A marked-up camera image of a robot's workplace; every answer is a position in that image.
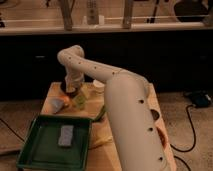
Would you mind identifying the orange bowl with beans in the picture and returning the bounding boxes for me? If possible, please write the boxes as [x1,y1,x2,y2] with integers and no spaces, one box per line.
[157,128,166,148]

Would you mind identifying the wooden chair leg right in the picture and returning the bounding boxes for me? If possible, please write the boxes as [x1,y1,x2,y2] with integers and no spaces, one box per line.
[122,0,134,29]

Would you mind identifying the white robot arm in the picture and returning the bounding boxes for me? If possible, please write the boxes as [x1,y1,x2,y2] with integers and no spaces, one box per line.
[57,45,171,171]

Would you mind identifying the white remote device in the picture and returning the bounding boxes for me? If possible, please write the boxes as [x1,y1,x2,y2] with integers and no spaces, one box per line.
[86,0,99,25]

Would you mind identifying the green plastic cup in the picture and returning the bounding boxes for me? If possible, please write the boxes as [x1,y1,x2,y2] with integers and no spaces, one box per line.
[73,86,90,110]

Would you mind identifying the blue grey sponge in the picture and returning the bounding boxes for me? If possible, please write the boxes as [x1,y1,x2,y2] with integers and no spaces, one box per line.
[58,125,74,147]

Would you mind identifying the white cup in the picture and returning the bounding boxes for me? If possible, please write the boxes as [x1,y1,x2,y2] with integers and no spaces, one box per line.
[93,80,105,93]

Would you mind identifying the orange fruit toy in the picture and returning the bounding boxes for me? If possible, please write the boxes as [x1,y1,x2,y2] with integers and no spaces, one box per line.
[62,96,70,107]

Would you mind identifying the wooden chair leg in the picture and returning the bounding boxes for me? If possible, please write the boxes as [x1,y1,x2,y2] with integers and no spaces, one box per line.
[58,0,72,31]
[122,0,134,29]

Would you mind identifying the wooden chair leg left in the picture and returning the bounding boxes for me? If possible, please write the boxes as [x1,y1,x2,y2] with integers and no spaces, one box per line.
[58,0,72,31]

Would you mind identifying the black cable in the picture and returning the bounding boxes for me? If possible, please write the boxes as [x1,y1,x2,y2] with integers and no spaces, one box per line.
[0,104,198,171]

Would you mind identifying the green plastic tray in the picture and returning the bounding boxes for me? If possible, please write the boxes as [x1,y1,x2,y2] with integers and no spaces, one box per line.
[17,115,92,171]

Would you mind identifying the yellow banana toy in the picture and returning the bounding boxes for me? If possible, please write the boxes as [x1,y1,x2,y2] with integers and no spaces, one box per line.
[89,137,113,149]

